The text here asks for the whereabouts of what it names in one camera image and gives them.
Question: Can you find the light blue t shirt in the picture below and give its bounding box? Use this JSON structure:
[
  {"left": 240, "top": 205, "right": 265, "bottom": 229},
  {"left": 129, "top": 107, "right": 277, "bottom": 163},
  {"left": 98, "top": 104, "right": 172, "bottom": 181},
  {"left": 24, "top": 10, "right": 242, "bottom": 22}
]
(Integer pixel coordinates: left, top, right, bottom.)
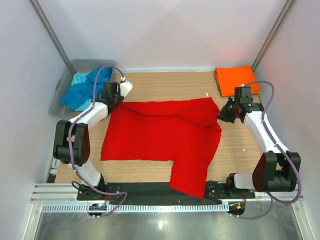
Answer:
[{"left": 68, "top": 72, "right": 93, "bottom": 112}]

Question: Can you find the red t shirt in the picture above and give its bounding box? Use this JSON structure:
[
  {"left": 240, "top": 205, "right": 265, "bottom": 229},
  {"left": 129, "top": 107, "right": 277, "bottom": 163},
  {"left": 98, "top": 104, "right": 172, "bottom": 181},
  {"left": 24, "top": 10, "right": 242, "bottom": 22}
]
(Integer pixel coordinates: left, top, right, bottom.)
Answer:
[{"left": 100, "top": 97, "right": 222, "bottom": 199}]

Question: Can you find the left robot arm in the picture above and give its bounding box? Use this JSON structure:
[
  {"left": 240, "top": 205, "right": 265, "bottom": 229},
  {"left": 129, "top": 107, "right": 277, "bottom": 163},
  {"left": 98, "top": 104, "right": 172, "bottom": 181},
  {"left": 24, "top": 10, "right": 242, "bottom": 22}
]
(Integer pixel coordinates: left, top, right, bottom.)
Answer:
[{"left": 53, "top": 79, "right": 133, "bottom": 200}]

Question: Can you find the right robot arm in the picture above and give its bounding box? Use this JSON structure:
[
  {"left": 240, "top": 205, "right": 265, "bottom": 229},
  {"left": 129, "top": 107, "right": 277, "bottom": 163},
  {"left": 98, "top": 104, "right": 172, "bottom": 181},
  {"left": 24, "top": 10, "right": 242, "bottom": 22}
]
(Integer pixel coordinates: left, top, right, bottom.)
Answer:
[{"left": 217, "top": 85, "right": 302, "bottom": 198}]

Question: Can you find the folded orange t shirt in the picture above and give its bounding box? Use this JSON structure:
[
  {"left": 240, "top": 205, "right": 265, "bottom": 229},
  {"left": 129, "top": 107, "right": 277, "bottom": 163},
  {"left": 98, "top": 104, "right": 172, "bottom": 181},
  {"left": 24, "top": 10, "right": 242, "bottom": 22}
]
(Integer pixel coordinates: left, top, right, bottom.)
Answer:
[{"left": 215, "top": 65, "right": 257, "bottom": 97}]

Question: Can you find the white slotted cable duct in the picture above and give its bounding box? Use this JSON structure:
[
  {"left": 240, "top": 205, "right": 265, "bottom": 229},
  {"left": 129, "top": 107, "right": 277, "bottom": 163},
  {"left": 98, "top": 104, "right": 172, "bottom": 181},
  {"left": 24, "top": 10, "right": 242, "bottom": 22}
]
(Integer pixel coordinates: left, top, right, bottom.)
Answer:
[{"left": 41, "top": 202, "right": 229, "bottom": 214}]

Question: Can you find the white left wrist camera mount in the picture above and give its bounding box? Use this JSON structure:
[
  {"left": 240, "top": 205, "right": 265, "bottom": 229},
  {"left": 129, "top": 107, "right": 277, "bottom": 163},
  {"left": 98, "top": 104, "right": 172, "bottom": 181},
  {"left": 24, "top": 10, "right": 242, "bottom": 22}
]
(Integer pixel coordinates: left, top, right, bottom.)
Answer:
[{"left": 119, "top": 77, "right": 133, "bottom": 98}]

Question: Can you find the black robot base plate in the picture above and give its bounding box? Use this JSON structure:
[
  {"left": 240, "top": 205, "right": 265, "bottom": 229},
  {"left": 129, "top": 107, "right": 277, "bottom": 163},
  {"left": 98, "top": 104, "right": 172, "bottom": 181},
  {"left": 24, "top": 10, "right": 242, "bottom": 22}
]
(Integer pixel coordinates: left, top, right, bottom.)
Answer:
[{"left": 71, "top": 180, "right": 255, "bottom": 201}]

